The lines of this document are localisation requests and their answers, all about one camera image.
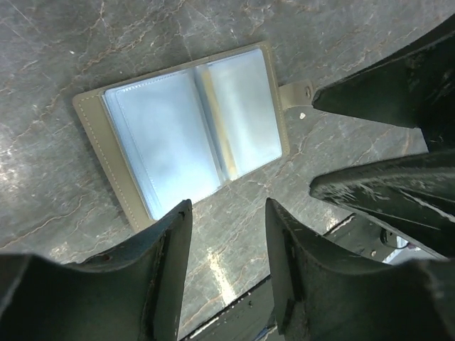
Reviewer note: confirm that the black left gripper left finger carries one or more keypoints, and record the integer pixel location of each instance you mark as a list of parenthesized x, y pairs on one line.
[(132, 291)]

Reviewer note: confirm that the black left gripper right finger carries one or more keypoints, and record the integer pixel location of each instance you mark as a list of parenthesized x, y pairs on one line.
[(325, 292)]

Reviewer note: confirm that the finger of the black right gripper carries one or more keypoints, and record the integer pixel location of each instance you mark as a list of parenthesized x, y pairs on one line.
[(412, 196), (412, 88)]

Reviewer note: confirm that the grey card holder wallet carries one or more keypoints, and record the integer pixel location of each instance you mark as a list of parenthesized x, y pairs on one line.
[(187, 131)]

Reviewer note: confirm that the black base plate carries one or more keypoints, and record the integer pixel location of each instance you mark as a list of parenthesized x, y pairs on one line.
[(250, 317)]

